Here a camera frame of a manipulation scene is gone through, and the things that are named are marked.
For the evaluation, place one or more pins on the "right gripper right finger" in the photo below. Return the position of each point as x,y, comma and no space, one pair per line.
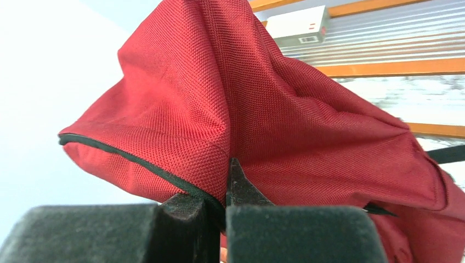
259,231

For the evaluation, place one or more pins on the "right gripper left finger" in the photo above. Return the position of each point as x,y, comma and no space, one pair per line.
176,231

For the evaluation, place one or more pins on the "red student backpack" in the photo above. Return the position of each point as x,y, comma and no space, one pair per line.
204,82

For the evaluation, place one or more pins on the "white box on shelf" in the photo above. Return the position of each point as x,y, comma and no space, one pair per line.
299,28

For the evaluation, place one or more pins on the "wooden three-tier shelf rack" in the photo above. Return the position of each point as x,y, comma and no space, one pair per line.
390,39

